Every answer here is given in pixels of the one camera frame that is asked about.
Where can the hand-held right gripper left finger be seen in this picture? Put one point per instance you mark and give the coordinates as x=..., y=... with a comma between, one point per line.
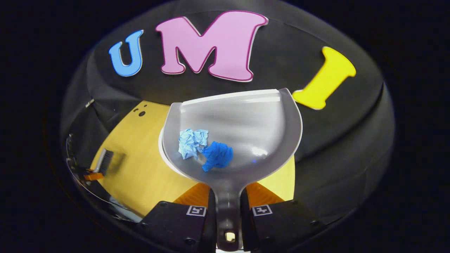
x=175, y=225

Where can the grey dustpan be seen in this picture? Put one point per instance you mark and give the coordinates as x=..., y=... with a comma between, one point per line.
x=246, y=126

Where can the dark blue paper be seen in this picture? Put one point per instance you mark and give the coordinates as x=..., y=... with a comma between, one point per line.
x=218, y=154

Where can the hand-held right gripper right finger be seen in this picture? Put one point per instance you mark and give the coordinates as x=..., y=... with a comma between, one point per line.
x=281, y=225

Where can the light blue paper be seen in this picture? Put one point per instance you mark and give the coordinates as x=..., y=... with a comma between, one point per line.
x=191, y=142

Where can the small white clip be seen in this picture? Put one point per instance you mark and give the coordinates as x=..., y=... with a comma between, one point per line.
x=89, y=103

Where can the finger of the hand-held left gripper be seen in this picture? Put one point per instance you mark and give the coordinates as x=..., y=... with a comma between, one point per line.
x=93, y=176

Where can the small grey broom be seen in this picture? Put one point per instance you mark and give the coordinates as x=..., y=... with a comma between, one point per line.
x=105, y=160

